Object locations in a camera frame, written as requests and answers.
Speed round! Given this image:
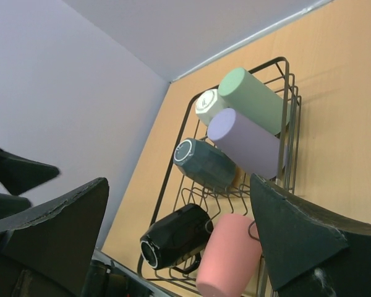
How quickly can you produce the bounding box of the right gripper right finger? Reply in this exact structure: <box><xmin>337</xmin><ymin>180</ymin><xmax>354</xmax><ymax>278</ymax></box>
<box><xmin>250</xmin><ymin>174</ymin><xmax>371</xmax><ymax>296</ymax></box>

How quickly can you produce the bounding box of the black wire dish rack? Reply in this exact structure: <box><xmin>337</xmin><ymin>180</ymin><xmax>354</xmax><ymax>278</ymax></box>
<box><xmin>137</xmin><ymin>57</ymin><xmax>302</xmax><ymax>296</ymax></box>

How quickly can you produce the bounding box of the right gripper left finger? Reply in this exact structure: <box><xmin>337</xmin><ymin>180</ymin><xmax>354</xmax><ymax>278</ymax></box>
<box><xmin>0</xmin><ymin>178</ymin><xmax>109</xmax><ymax>296</ymax></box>

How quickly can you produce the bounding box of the red plastic cup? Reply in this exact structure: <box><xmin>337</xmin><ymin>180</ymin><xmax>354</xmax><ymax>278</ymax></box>
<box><xmin>196</xmin><ymin>213</ymin><xmax>262</xmax><ymax>296</ymax></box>

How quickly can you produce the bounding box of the green plastic cup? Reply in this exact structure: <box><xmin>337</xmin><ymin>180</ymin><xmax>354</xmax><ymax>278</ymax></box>
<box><xmin>218</xmin><ymin>67</ymin><xmax>284</xmax><ymax>138</ymax></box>

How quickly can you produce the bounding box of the white faceted mug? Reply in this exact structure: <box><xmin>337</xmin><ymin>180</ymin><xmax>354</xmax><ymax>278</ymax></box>
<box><xmin>195</xmin><ymin>88</ymin><xmax>228</xmax><ymax>126</ymax></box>

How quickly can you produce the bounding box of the purple plastic cup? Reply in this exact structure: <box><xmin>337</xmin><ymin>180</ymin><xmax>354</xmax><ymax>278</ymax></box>
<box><xmin>207</xmin><ymin>108</ymin><xmax>280</xmax><ymax>179</ymax></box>

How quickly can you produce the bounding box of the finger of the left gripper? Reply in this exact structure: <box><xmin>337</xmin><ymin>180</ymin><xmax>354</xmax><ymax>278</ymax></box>
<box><xmin>0</xmin><ymin>193</ymin><xmax>31</xmax><ymax>219</ymax></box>
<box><xmin>0</xmin><ymin>148</ymin><xmax>60</xmax><ymax>196</ymax></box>

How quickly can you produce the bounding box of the grey mug white inside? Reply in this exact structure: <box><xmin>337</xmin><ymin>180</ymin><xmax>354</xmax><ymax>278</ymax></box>
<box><xmin>173</xmin><ymin>138</ymin><xmax>236</xmax><ymax>192</ymax></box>

